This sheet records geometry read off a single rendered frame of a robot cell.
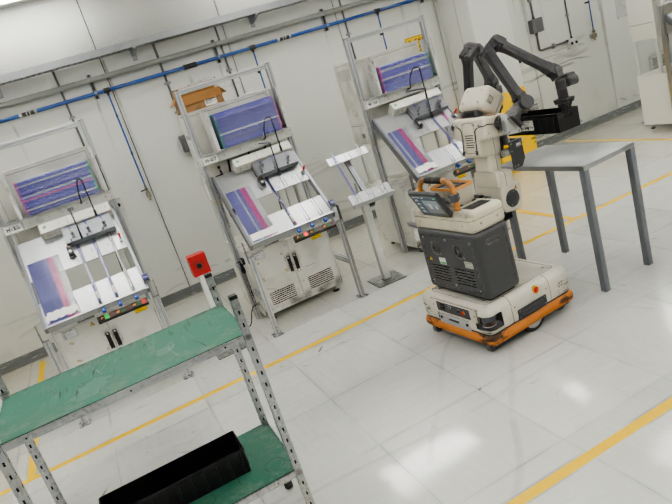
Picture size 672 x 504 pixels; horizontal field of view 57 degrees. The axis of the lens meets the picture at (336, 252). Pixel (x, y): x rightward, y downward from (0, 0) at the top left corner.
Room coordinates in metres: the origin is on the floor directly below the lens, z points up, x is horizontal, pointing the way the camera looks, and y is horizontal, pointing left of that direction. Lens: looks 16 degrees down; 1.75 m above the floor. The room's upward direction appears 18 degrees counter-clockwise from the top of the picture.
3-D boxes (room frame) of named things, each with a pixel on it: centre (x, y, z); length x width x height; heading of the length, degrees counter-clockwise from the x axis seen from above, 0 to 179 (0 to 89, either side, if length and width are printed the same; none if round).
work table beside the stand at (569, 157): (3.80, -1.55, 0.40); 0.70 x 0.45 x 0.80; 25
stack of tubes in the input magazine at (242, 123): (4.95, 0.36, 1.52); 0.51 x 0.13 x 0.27; 109
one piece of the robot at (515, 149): (3.60, -1.11, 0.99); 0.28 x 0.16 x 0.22; 25
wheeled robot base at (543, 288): (3.48, -0.84, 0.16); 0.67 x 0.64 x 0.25; 115
